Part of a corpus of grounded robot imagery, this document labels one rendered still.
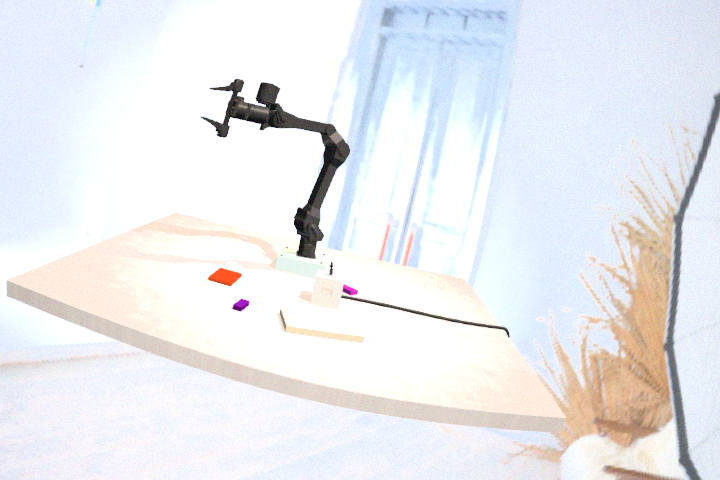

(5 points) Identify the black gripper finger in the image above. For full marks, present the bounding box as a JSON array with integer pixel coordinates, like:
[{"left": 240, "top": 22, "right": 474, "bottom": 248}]
[
  {"left": 209, "top": 82, "right": 234, "bottom": 92},
  {"left": 201, "top": 116, "right": 222, "bottom": 132}
]

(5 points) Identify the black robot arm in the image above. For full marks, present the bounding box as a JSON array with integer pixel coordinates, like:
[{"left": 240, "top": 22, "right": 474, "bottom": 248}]
[{"left": 248, "top": 82, "right": 350, "bottom": 259}]

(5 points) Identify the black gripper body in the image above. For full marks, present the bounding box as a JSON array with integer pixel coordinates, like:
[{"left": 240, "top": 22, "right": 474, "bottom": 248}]
[{"left": 217, "top": 78, "right": 254, "bottom": 138}]

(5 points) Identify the orange rectangular block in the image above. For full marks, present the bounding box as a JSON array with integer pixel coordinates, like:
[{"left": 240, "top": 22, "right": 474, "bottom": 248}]
[{"left": 208, "top": 268, "right": 242, "bottom": 286}]

